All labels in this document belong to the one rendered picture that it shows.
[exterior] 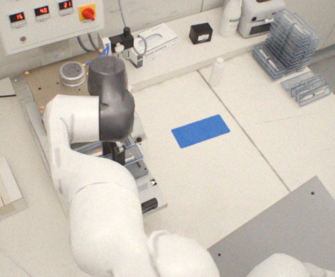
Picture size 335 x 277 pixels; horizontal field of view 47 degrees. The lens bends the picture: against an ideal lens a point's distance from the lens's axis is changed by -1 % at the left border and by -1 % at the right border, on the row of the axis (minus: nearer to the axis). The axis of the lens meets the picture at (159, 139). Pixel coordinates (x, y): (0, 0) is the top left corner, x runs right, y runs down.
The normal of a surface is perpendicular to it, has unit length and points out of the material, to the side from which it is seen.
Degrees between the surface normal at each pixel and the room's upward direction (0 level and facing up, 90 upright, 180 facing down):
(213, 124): 0
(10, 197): 2
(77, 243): 49
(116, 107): 20
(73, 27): 90
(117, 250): 38
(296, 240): 44
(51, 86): 0
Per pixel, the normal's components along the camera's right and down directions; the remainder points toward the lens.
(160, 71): 0.07, -0.56
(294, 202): -0.58, -0.19
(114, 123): 0.13, 0.13
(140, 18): 0.47, 0.75
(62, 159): -0.36, -0.69
